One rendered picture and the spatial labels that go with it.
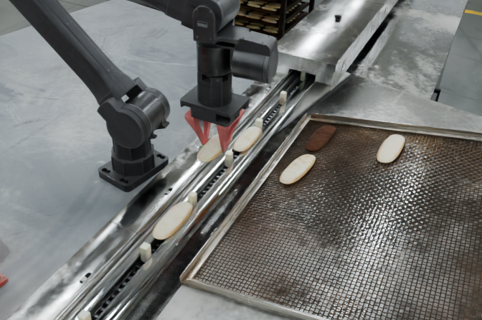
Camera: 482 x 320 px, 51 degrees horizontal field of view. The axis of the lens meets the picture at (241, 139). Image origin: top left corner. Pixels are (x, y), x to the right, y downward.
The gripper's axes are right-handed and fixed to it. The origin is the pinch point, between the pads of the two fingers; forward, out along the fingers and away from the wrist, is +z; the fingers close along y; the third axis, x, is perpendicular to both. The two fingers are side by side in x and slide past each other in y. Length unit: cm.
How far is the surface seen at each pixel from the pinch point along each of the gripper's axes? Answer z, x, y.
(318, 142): 3.0, 13.4, 15.2
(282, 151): 4.7, 9.7, 9.3
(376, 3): 2, 95, 6
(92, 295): 8.4, -31.3, -2.8
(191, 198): 7.0, -7.9, -0.4
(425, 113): 12, 51, 31
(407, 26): 13, 108, 15
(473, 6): 96, 412, 31
